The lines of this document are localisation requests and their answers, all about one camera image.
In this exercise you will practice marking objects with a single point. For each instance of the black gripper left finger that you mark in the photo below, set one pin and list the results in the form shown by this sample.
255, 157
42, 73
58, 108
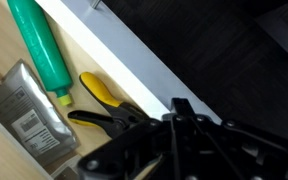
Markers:
130, 146

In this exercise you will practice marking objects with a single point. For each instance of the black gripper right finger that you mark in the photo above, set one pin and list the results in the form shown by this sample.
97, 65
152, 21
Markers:
224, 150

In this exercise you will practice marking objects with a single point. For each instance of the narrow white wooden drawer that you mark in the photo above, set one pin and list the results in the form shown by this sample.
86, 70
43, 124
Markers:
134, 56

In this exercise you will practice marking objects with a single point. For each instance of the black yellow spring clamp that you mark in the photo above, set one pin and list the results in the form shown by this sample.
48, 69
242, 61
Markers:
107, 106

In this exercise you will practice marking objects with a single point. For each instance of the clear plastic box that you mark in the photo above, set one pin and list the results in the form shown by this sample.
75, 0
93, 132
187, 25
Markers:
65, 170

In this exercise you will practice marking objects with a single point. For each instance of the silver foil pouch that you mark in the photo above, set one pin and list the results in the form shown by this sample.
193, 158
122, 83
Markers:
27, 113

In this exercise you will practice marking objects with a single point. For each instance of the green tube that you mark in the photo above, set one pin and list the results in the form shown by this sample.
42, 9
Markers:
40, 46

